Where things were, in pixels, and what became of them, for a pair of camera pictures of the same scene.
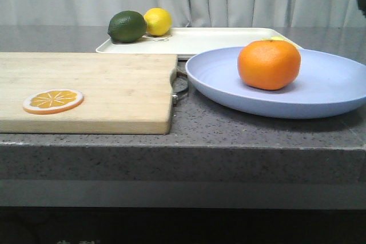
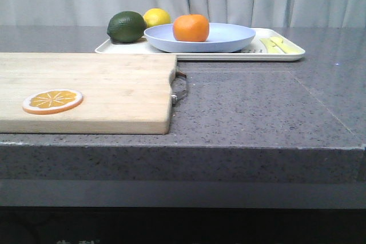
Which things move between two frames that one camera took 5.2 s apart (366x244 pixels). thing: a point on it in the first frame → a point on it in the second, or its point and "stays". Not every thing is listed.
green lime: [127, 27] stays
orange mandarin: [269, 64] → [191, 28]
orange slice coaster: [52, 101] stays
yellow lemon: [158, 21] stays
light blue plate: [325, 85] → [222, 38]
